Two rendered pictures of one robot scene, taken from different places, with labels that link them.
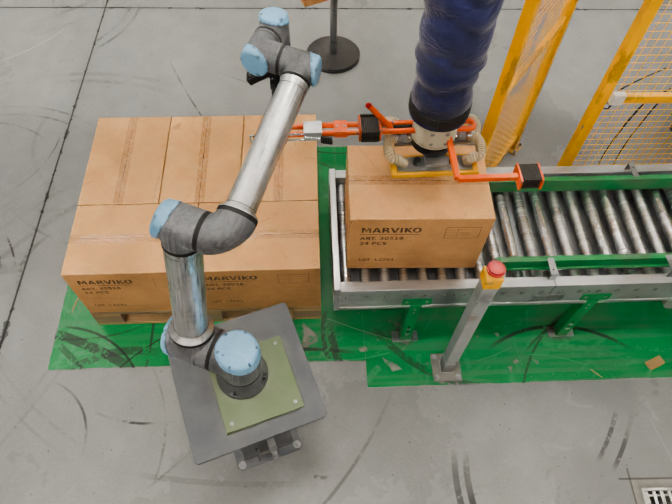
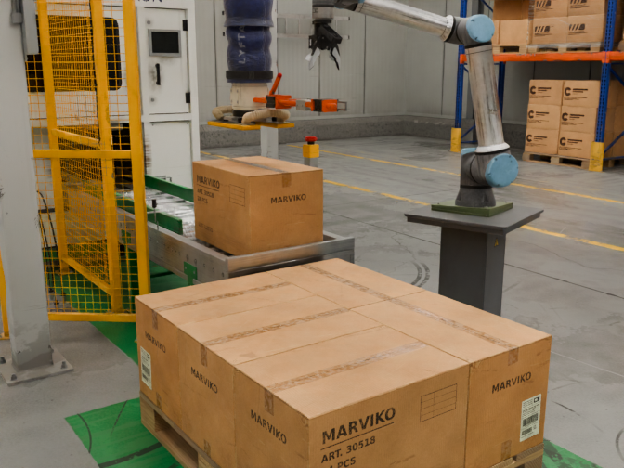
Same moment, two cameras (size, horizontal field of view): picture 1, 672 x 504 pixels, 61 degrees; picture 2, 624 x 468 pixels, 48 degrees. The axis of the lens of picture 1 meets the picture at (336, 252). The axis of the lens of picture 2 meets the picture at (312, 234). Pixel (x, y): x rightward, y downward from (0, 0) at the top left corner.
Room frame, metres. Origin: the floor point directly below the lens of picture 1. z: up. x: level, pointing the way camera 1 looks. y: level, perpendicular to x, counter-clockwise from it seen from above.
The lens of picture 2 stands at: (3.09, 2.74, 1.42)
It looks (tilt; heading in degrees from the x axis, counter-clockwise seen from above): 13 degrees down; 239
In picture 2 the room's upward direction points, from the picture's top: straight up
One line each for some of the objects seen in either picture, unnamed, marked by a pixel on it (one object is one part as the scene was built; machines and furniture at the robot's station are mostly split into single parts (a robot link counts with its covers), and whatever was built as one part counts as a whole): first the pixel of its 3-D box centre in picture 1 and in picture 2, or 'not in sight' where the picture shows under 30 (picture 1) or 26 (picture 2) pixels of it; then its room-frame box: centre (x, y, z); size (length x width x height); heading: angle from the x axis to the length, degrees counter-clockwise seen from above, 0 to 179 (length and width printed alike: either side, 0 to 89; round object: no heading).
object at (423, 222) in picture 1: (412, 208); (255, 204); (1.55, -0.34, 0.75); 0.60 x 0.40 x 0.40; 93
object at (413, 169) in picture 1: (434, 163); (266, 120); (1.46, -0.37, 1.16); 0.34 x 0.10 x 0.05; 95
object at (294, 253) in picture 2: (334, 228); (293, 253); (1.53, 0.01, 0.58); 0.70 x 0.03 x 0.06; 4
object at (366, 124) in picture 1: (369, 127); (279, 101); (1.54, -0.11, 1.26); 0.10 x 0.08 x 0.06; 5
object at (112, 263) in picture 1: (207, 209); (326, 365); (1.79, 0.70, 0.34); 1.20 x 1.00 x 0.40; 94
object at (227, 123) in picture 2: not in sight; (233, 122); (1.65, -0.35, 1.16); 0.34 x 0.10 x 0.05; 95
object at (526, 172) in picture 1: (528, 176); not in sight; (1.32, -0.68, 1.27); 0.09 x 0.08 x 0.05; 5
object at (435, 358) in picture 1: (446, 366); not in sight; (1.07, -0.60, 0.01); 0.15 x 0.15 x 0.03; 4
